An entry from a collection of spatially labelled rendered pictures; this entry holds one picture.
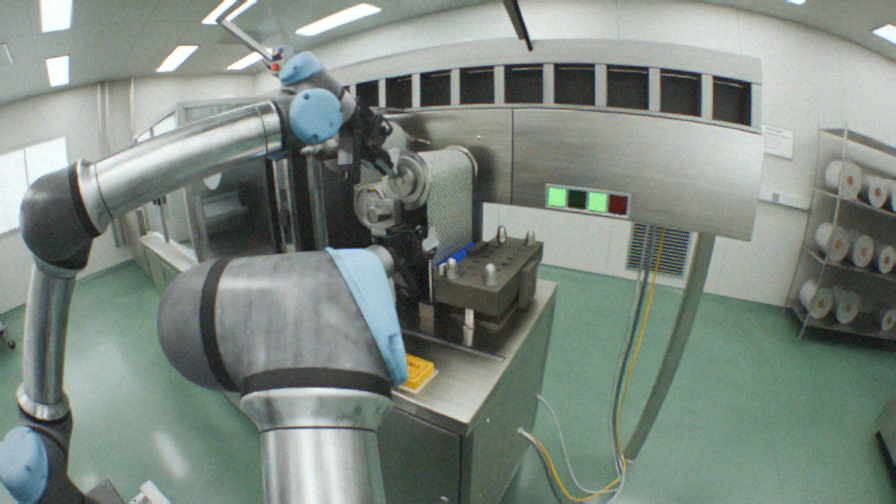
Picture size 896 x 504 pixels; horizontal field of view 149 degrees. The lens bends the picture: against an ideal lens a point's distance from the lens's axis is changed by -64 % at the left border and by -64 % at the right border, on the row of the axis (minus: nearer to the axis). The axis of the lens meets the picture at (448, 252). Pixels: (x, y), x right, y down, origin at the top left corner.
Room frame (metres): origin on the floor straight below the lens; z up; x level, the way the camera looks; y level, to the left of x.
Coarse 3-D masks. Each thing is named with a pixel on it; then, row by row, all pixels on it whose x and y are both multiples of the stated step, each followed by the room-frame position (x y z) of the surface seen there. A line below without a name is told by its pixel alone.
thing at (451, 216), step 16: (464, 192) 0.96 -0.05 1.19; (432, 208) 0.81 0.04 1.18; (448, 208) 0.88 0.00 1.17; (464, 208) 0.96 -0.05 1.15; (432, 224) 0.81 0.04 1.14; (448, 224) 0.88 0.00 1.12; (464, 224) 0.96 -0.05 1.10; (448, 240) 0.88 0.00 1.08; (464, 240) 0.96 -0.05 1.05; (448, 256) 0.88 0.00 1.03
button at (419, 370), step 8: (408, 360) 0.56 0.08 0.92; (416, 360) 0.56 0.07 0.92; (424, 360) 0.57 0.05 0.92; (408, 368) 0.54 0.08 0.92; (416, 368) 0.54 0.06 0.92; (424, 368) 0.54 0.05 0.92; (432, 368) 0.55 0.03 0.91; (408, 376) 0.51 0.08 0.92; (416, 376) 0.51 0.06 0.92; (424, 376) 0.53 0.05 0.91; (400, 384) 0.51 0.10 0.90; (408, 384) 0.50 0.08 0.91; (416, 384) 0.50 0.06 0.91
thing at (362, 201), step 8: (368, 184) 0.88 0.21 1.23; (376, 184) 0.89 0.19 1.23; (360, 192) 0.90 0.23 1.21; (384, 192) 0.87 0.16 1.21; (360, 200) 0.91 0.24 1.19; (368, 200) 0.89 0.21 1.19; (376, 200) 0.88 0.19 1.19; (360, 208) 0.91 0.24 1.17; (360, 216) 0.90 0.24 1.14; (368, 224) 0.89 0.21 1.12; (376, 224) 0.88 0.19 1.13
